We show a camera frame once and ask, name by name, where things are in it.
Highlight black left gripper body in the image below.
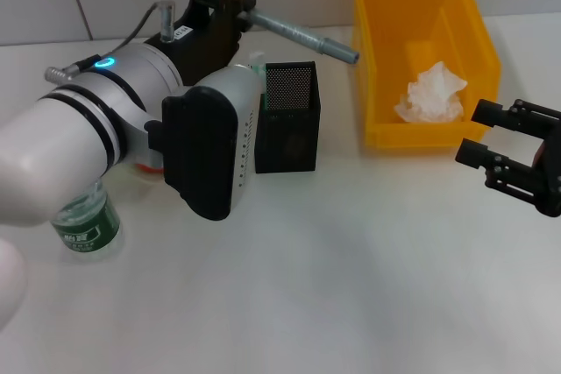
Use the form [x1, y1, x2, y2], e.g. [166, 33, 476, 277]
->
[144, 0, 243, 86]

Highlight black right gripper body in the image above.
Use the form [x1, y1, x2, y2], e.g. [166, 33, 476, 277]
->
[531, 127, 561, 217]

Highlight white paper ball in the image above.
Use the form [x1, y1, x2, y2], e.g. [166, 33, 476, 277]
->
[393, 61, 469, 124]

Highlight grey glitter pen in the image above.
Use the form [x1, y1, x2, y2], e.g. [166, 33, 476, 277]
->
[248, 9, 361, 64]

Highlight clear green label water bottle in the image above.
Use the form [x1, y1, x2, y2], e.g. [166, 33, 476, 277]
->
[50, 179, 125, 264]

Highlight black mesh pen holder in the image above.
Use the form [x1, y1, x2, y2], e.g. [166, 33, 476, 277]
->
[255, 60, 323, 174]

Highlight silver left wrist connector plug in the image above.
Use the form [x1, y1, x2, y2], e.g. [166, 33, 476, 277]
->
[157, 0, 176, 45]

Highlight yellow plastic bin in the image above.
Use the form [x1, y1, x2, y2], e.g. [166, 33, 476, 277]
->
[350, 0, 502, 150]

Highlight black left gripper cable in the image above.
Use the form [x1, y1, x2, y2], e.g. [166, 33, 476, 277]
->
[65, 0, 166, 74]

